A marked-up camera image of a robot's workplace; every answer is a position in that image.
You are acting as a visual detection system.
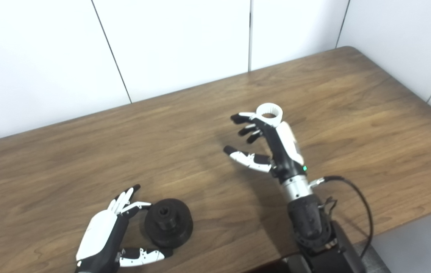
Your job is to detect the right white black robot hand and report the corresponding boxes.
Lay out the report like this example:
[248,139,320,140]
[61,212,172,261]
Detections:
[223,111,309,182]

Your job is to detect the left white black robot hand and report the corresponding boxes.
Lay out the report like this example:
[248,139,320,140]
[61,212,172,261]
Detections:
[75,185,173,273]

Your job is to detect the white toothed plastic ring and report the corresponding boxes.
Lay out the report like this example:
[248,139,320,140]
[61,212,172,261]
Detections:
[256,103,283,127]

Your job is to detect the round black plastic part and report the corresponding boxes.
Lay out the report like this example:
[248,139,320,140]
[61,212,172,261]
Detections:
[144,198,194,249]

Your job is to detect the right wrist thin wires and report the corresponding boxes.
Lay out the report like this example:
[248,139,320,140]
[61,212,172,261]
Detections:
[320,196,338,220]

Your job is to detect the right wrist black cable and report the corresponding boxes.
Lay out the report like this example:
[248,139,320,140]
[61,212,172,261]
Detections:
[310,176,374,258]

